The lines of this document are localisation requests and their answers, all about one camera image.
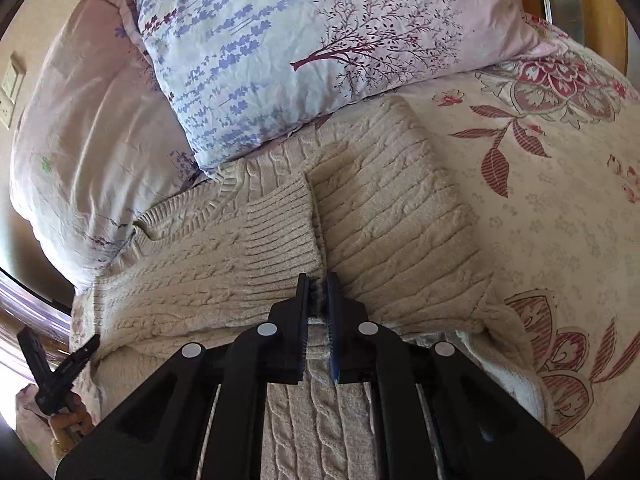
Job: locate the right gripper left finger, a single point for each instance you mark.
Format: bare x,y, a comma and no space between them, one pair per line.
200,415

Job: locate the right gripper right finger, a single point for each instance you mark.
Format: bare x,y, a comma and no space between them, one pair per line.
436,414

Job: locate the beige cable knit sweater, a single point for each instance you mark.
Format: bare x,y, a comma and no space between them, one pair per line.
364,196

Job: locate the person left hand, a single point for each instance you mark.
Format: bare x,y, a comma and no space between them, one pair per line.
75,419

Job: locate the pink floral left pillow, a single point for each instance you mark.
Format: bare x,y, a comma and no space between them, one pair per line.
98,145

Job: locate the cream floral bedspread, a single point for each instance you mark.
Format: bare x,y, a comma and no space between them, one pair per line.
546,152

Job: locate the blue lavender print pillow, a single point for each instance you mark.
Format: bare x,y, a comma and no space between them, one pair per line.
240,73

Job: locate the wall switch socket panel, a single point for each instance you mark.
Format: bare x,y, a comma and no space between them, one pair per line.
11,82

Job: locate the wooden headboard frame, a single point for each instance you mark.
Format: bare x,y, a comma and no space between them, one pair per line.
600,25

